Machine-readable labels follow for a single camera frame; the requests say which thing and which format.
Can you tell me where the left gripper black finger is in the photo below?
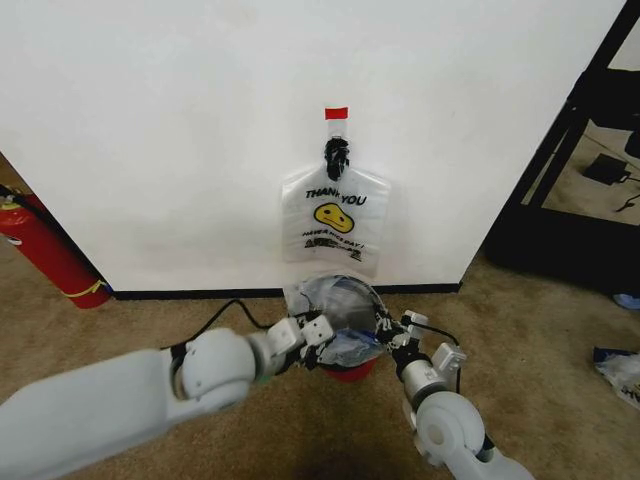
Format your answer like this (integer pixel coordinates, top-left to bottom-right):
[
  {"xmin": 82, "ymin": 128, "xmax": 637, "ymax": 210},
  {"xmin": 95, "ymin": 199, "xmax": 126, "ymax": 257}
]
[{"xmin": 319, "ymin": 337, "xmax": 347, "ymax": 365}]

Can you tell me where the clear printed bin liner bag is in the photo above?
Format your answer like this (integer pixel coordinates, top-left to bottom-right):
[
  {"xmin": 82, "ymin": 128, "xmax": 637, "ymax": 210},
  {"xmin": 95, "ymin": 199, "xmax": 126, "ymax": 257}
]
[{"xmin": 282, "ymin": 273, "xmax": 401, "ymax": 369}]

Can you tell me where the red trash bin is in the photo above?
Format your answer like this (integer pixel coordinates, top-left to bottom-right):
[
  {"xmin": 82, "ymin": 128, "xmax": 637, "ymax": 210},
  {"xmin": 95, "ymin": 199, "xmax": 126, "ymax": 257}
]
[{"xmin": 319, "ymin": 356, "xmax": 377, "ymax": 385}]

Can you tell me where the clear smiley garbage bag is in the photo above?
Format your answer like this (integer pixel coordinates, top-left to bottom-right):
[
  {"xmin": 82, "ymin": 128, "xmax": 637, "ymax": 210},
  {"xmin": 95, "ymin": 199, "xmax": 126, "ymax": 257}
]
[{"xmin": 279, "ymin": 119, "xmax": 392, "ymax": 280}]

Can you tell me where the crumpled clear plastic bag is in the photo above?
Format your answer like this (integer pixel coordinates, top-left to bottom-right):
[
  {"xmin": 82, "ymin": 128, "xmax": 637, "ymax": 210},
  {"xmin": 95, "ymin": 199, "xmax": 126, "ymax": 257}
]
[{"xmin": 592, "ymin": 345, "xmax": 640, "ymax": 416}]

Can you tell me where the black baseboard strip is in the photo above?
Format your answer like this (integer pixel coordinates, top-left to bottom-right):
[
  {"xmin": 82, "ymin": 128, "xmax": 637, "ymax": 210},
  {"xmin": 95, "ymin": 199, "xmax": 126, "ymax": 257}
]
[{"xmin": 110, "ymin": 282, "xmax": 462, "ymax": 301}]

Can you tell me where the yellow zip tie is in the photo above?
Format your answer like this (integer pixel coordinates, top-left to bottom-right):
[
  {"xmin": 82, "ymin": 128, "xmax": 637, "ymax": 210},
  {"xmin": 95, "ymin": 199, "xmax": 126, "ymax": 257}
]
[{"xmin": 65, "ymin": 280, "xmax": 112, "ymax": 299}]

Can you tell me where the black power adapter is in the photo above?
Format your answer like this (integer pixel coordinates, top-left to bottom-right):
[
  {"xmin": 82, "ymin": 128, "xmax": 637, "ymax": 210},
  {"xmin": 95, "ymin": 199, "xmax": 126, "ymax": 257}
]
[{"xmin": 582, "ymin": 152, "xmax": 632, "ymax": 186}]

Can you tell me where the red fire extinguisher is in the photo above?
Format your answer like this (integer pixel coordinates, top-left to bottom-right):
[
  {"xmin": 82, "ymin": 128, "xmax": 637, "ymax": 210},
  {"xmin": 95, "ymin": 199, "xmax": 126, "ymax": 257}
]
[{"xmin": 0, "ymin": 183, "xmax": 112, "ymax": 310}]

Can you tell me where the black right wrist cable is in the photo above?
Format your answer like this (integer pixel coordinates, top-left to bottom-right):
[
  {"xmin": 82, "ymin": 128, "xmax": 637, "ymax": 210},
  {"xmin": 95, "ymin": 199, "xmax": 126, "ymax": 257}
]
[{"xmin": 413, "ymin": 323, "xmax": 462, "ymax": 401}]

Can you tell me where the black floor cable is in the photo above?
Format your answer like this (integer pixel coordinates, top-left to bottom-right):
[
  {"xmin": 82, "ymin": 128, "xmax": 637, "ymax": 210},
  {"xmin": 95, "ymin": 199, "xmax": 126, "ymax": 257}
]
[{"xmin": 160, "ymin": 297, "xmax": 275, "ymax": 351}]

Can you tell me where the black wall hook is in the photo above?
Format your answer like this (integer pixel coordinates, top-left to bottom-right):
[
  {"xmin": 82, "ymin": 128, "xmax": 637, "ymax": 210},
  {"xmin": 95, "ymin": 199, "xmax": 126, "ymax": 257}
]
[{"xmin": 322, "ymin": 136, "xmax": 350, "ymax": 181}]

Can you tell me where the black metal shelf frame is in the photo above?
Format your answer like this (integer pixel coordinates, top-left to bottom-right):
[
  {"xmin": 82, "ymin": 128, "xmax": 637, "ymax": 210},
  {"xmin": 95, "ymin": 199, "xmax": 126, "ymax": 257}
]
[{"xmin": 483, "ymin": 0, "xmax": 640, "ymax": 296}]

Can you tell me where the thin black adapter cable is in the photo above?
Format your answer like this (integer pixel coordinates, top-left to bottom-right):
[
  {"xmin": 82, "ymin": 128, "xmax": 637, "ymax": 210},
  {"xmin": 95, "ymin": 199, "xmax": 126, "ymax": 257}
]
[{"xmin": 614, "ymin": 174, "xmax": 640, "ymax": 213}]

